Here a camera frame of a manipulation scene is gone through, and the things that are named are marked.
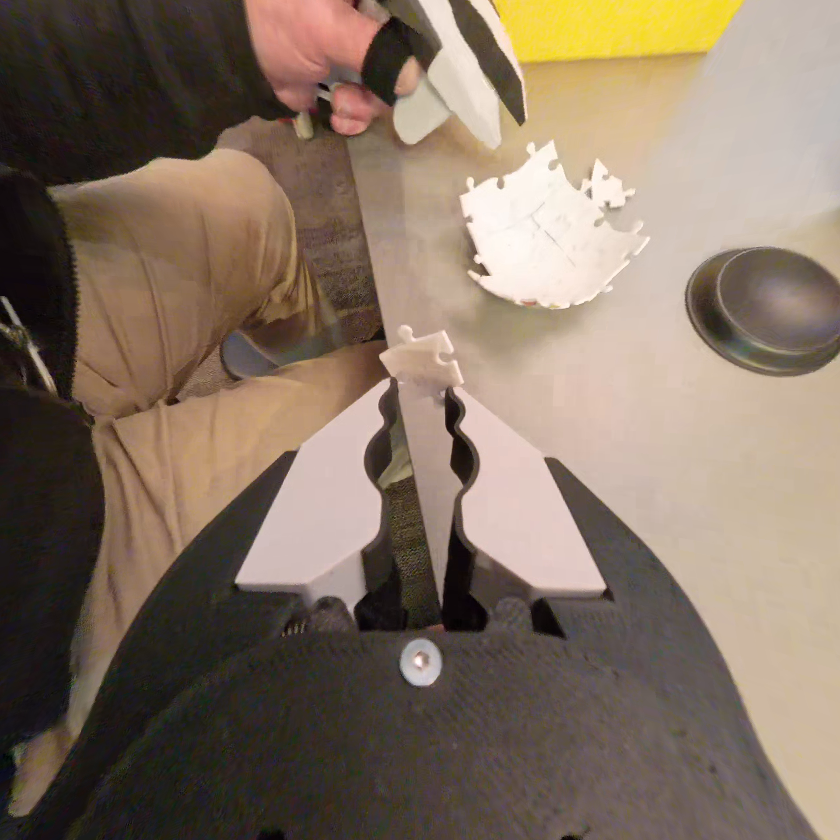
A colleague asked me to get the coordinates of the black round cap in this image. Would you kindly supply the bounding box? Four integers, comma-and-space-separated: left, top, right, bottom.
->
686, 246, 840, 377

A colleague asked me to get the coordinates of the white puzzle piece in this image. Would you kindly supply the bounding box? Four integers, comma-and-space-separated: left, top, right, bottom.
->
581, 157, 636, 210
379, 325, 464, 399

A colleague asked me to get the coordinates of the person's left leg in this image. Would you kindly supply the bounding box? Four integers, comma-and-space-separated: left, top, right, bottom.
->
49, 147, 342, 421

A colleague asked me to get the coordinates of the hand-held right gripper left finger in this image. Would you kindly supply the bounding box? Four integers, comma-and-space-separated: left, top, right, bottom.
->
235, 377, 401, 618

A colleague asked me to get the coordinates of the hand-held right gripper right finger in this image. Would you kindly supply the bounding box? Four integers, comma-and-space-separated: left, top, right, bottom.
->
441, 386, 609, 626

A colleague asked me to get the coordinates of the person's left forearm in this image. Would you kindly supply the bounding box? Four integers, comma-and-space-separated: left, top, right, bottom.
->
0, 0, 296, 186

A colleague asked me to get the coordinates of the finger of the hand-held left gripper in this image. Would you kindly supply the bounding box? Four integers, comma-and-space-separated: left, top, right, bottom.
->
469, 0, 528, 124
394, 0, 526, 148

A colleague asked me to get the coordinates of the person's black jacket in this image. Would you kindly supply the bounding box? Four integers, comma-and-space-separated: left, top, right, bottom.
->
0, 164, 107, 762

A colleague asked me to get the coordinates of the person's left hand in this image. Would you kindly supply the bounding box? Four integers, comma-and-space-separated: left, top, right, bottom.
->
246, 0, 421, 137

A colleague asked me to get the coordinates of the partly built white puzzle ball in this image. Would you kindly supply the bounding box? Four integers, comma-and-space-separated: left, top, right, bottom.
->
459, 140, 651, 309

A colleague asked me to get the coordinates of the yellow panel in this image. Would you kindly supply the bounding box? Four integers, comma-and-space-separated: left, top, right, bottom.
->
492, 0, 749, 64

